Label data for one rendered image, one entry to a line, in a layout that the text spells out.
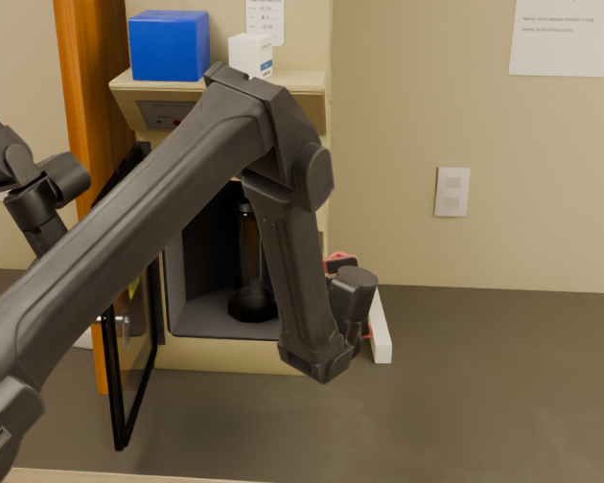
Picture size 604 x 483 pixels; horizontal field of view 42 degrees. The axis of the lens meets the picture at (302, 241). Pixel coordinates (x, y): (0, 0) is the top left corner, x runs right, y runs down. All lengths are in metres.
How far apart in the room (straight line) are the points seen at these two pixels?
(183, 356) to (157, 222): 0.91
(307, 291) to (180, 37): 0.46
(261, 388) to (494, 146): 0.74
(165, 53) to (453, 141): 0.78
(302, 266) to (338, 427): 0.56
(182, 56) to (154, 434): 0.62
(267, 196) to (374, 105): 0.98
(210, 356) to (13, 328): 0.95
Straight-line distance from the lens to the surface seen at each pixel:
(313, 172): 0.74
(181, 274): 1.57
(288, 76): 1.24
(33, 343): 0.59
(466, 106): 1.75
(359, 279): 1.07
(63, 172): 1.22
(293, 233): 0.82
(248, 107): 0.67
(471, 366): 1.57
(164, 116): 1.28
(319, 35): 1.28
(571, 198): 1.86
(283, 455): 1.32
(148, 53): 1.21
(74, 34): 1.26
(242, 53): 1.21
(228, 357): 1.51
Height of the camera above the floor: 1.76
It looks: 24 degrees down
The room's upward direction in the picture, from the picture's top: straight up
